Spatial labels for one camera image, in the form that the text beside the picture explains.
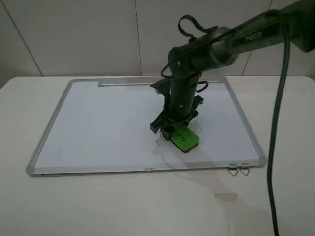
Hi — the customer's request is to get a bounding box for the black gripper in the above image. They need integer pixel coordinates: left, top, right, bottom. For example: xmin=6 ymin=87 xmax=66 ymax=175
xmin=150 ymin=73 xmax=204 ymax=141

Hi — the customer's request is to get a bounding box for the green whiteboard eraser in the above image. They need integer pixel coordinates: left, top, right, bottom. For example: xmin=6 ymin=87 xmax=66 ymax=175
xmin=170 ymin=123 xmax=199 ymax=153

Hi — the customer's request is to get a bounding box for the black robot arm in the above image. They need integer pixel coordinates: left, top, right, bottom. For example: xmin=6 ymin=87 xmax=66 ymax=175
xmin=150 ymin=0 xmax=315 ymax=135

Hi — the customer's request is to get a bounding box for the silver-framed whiteboard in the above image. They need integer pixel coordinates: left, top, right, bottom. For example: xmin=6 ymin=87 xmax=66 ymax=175
xmin=26 ymin=76 xmax=266 ymax=177

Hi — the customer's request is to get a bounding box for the left metal binder clip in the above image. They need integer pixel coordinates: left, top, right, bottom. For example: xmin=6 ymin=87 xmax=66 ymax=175
xmin=227 ymin=163 xmax=239 ymax=177

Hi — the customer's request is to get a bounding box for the metal binder clip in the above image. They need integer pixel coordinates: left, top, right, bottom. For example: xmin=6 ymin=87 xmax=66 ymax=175
xmin=239 ymin=163 xmax=251 ymax=176
xmin=227 ymin=163 xmax=239 ymax=177

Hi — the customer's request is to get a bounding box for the right metal binder clip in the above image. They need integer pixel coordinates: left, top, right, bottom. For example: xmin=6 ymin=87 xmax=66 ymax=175
xmin=239 ymin=163 xmax=251 ymax=176

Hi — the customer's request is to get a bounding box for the clear tape piece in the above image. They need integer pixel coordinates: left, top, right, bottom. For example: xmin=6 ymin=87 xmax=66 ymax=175
xmin=214 ymin=192 xmax=238 ymax=202

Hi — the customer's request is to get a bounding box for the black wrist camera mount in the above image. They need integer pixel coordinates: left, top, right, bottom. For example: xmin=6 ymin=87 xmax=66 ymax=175
xmin=150 ymin=78 xmax=171 ymax=96

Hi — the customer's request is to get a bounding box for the black cable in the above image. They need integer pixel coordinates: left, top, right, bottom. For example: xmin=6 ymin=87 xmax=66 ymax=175
xmin=160 ymin=9 xmax=291 ymax=236

